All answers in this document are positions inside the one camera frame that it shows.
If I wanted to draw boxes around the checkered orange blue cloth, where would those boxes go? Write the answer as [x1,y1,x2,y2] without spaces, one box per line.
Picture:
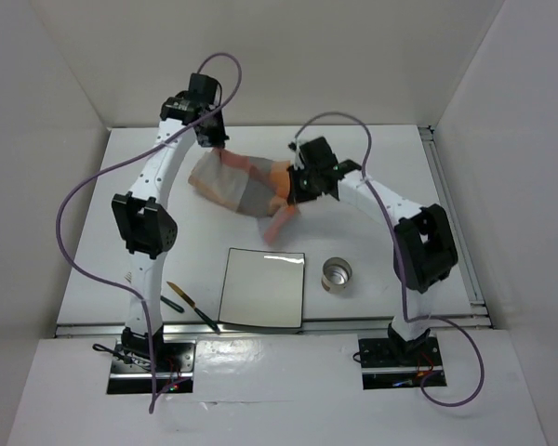
[188,148,299,246]

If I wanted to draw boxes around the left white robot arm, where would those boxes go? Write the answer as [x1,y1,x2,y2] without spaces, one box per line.
[112,73,229,371]

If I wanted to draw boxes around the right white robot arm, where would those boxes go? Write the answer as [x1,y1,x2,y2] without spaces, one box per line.
[288,137,458,364]

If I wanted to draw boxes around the metal cup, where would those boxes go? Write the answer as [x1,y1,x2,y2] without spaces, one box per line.
[321,256,352,294]

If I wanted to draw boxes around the square white plate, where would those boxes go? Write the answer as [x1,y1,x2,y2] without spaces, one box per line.
[219,248,305,329]

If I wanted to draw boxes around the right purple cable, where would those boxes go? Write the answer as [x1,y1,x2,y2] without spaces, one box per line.
[297,111,487,409]

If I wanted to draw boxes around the purple cable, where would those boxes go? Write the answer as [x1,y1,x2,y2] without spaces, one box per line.
[55,54,243,414]
[297,111,487,409]

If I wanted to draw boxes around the gold knife green handle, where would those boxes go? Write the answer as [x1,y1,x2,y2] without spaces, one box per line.
[166,281,220,335]

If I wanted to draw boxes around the aluminium rail right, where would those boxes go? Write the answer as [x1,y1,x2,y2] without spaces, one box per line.
[418,126,490,319]

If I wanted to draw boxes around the aluminium rail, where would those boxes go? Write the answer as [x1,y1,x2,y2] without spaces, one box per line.
[418,126,490,319]
[54,315,494,338]

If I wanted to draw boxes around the gold fork green handle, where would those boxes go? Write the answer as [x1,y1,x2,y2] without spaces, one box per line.
[124,271,186,313]

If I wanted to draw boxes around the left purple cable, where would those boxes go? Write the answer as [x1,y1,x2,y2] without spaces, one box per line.
[55,54,243,414]

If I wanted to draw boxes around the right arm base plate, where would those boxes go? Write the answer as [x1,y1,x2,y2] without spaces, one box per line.
[352,335,447,390]

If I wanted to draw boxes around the aluminium rail front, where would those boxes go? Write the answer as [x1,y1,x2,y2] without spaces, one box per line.
[54,315,494,338]

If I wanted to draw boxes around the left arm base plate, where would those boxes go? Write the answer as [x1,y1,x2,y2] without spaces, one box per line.
[106,337,198,396]

